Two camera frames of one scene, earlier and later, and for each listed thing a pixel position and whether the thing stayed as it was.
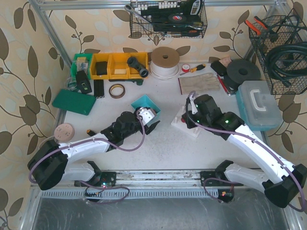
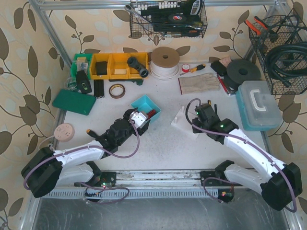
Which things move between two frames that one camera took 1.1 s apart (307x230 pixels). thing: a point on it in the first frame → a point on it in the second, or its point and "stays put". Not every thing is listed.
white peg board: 177,122 stays put
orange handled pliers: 262,25 stays put
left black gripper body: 148,127 → 143,125
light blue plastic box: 146,101 stays put
